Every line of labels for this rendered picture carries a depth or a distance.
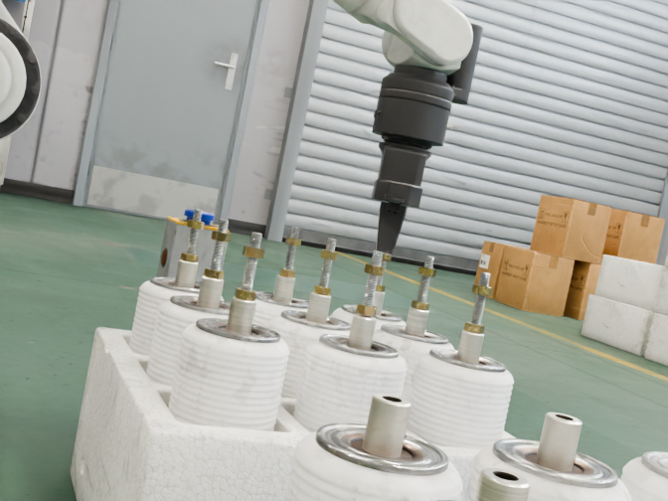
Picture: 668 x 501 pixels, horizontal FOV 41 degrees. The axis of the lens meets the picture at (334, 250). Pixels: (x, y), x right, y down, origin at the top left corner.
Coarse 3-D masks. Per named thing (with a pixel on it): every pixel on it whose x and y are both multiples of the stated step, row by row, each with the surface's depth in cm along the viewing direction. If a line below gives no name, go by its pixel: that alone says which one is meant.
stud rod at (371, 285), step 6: (378, 252) 82; (372, 258) 82; (378, 258) 82; (372, 264) 82; (378, 264) 82; (372, 276) 82; (372, 282) 82; (366, 288) 82; (372, 288) 82; (366, 294) 82; (372, 294) 82; (366, 300) 82; (372, 300) 82
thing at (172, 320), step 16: (160, 304) 89; (160, 320) 87; (176, 320) 85; (192, 320) 85; (160, 336) 86; (176, 336) 85; (160, 352) 86; (176, 352) 85; (160, 368) 86; (160, 384) 86
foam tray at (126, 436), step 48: (96, 336) 103; (96, 384) 97; (144, 384) 82; (96, 432) 92; (144, 432) 71; (192, 432) 70; (240, 432) 73; (288, 432) 76; (96, 480) 88; (144, 480) 69; (192, 480) 71; (240, 480) 72
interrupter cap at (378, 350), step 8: (320, 336) 83; (328, 336) 84; (336, 336) 85; (344, 336) 86; (328, 344) 80; (336, 344) 80; (344, 344) 83; (376, 344) 85; (384, 344) 85; (352, 352) 79; (360, 352) 79; (368, 352) 79; (376, 352) 80; (384, 352) 81; (392, 352) 82
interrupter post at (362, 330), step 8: (352, 320) 83; (360, 320) 82; (368, 320) 82; (376, 320) 82; (352, 328) 82; (360, 328) 82; (368, 328) 82; (352, 336) 82; (360, 336) 82; (368, 336) 82; (352, 344) 82; (360, 344) 82; (368, 344) 82
